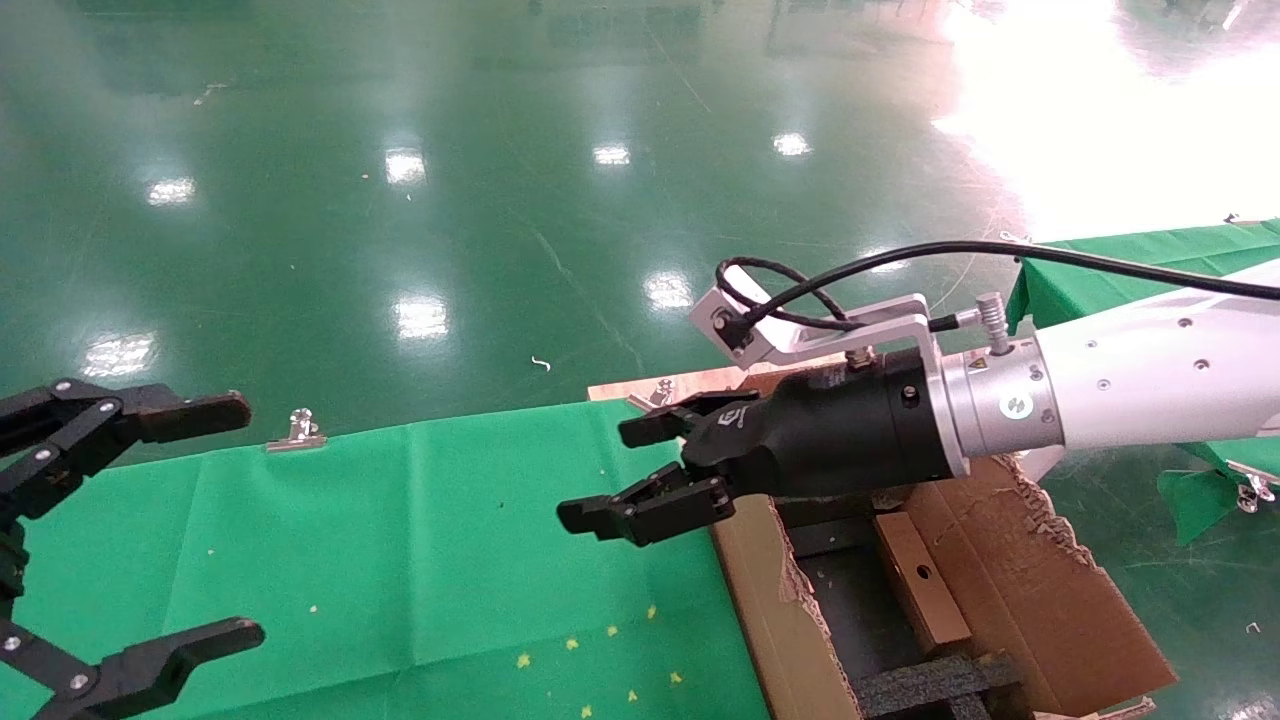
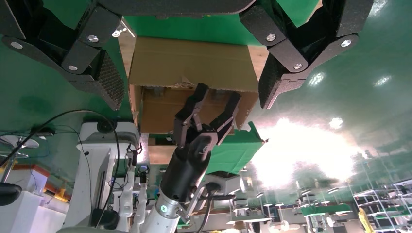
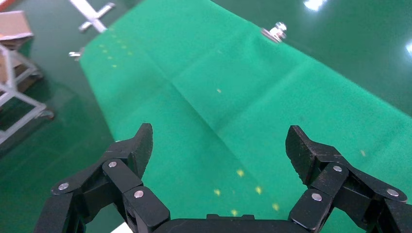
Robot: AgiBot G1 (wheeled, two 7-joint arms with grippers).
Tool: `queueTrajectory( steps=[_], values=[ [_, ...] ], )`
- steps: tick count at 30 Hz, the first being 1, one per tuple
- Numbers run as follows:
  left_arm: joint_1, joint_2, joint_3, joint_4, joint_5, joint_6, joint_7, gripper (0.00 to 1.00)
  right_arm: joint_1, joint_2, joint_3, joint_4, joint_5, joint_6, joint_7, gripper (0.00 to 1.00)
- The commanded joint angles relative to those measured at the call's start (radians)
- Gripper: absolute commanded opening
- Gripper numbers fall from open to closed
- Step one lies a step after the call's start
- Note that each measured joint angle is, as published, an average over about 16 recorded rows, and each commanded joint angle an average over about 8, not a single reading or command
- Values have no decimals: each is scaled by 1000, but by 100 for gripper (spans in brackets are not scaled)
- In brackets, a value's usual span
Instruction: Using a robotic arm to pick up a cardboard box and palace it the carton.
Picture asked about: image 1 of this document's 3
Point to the dark grey carton liner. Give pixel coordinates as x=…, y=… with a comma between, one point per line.
x=850, y=610

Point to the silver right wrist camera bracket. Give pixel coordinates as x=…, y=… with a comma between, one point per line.
x=880, y=320

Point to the large open cardboard carton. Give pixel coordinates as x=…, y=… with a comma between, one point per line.
x=1030, y=600

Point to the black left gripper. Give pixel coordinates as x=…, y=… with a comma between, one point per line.
x=8, y=565

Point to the white table leg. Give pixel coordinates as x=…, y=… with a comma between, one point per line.
x=1040, y=465

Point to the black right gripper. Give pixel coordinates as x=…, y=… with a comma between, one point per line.
x=840, y=430

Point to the small brown cardboard box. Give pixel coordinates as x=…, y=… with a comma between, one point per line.
x=925, y=590

